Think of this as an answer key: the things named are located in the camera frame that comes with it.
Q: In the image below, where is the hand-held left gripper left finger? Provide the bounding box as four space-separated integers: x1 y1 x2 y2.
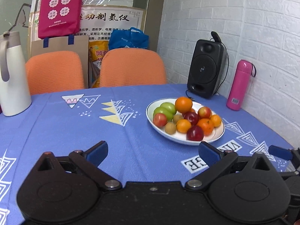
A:
30 141 122 191

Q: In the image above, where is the white plate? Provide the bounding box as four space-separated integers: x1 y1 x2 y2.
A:
146 98 225 146

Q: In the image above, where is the small red apple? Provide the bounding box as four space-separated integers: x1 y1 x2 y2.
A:
153 113 168 128

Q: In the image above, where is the magenta tote bag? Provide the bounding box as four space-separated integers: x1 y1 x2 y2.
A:
38 0 83 39

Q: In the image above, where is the pink bottle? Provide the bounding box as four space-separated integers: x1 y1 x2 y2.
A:
226 60 257 111

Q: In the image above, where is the dark red plum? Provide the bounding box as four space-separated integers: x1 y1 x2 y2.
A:
184 112 200 125

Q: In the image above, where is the red yellow apple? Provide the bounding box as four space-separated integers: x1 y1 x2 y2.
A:
197 106 212 119

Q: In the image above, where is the green mango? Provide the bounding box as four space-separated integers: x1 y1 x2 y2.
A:
153 106 174 122
160 102 177 115

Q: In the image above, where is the white thermos jug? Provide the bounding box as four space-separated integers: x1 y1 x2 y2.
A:
0 31 32 117

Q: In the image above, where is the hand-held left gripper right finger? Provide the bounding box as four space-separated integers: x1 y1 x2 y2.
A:
185 141 273 191

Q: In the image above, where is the blue printed tablecloth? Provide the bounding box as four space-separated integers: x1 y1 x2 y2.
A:
0 84 300 225

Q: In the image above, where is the large orange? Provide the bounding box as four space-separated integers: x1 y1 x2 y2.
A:
175 97 193 113

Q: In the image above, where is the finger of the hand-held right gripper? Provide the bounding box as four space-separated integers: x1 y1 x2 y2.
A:
268 145 300 162

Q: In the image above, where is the blue plastic bag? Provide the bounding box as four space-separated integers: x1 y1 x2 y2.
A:
108 27 150 50

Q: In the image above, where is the black speaker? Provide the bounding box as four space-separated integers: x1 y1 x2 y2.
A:
187 31 228 99

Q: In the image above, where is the orange chair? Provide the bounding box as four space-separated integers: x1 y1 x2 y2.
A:
100 49 167 88
25 51 85 96

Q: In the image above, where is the yellow snack bag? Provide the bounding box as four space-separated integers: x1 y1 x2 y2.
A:
88 40 110 88

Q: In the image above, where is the large red plum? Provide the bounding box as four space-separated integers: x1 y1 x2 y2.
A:
186 125 204 141

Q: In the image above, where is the white wall poster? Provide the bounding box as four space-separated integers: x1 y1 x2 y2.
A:
80 5 147 43

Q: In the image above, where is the brown paper bag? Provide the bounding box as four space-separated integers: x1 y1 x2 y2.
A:
30 35 89 88

